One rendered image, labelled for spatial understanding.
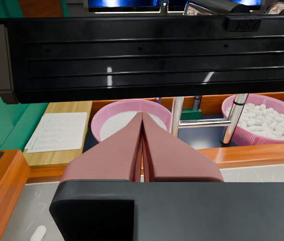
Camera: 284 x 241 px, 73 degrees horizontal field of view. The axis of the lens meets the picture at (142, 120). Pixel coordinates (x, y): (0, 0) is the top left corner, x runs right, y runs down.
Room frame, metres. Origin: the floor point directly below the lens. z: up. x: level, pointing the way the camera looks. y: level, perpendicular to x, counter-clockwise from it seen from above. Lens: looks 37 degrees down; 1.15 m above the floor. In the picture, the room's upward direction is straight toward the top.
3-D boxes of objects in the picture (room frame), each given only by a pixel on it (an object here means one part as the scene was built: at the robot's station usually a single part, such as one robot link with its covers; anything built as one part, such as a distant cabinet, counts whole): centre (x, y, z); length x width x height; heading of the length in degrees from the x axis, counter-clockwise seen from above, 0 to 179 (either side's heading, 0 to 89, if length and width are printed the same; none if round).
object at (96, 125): (0.49, 0.03, 0.72); 0.27 x 0.27 x 0.10
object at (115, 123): (0.49, 0.03, 0.71); 0.22 x 0.22 x 0.06
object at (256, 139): (0.53, -0.41, 0.72); 0.27 x 0.27 x 0.10
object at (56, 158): (0.47, 0.24, 0.77); 0.33 x 0.15 x 0.01; 6
